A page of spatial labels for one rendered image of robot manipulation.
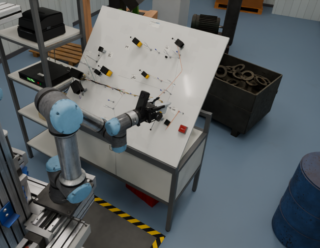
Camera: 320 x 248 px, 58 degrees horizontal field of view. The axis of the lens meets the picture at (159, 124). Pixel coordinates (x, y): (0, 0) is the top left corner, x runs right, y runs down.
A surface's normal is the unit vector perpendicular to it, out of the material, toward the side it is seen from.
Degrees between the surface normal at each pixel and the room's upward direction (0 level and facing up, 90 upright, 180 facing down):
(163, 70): 50
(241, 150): 0
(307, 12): 90
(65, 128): 83
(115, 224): 0
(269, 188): 0
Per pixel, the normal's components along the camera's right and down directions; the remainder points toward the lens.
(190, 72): -0.36, -0.13
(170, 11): -0.44, 0.52
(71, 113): 0.69, 0.37
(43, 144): 0.06, -0.79
